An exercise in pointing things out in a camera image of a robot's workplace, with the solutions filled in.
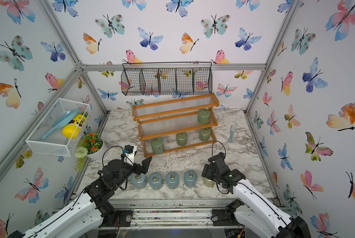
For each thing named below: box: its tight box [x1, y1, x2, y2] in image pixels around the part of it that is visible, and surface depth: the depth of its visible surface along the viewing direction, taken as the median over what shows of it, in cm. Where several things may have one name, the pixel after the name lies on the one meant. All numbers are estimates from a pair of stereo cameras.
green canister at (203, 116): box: [197, 108, 211, 125], surface depth 92 cm
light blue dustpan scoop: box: [39, 107, 81, 141], surface depth 70 cm
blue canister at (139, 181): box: [129, 172, 148, 190], surface depth 81 cm
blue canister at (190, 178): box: [183, 170, 198, 188], surface depth 82 cm
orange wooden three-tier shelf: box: [131, 92, 220, 158], surface depth 96 cm
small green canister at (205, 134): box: [198, 127, 211, 142], surface depth 99 cm
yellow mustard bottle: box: [61, 113, 87, 140], surface depth 71 cm
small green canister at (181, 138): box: [175, 131, 188, 146], surface depth 98 cm
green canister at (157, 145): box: [150, 136, 165, 155], surface depth 93 cm
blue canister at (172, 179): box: [165, 172, 179, 190], surface depth 81 cm
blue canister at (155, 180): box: [148, 171, 164, 190], surface depth 82 cm
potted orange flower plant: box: [74, 131, 106, 172], surface depth 86 cm
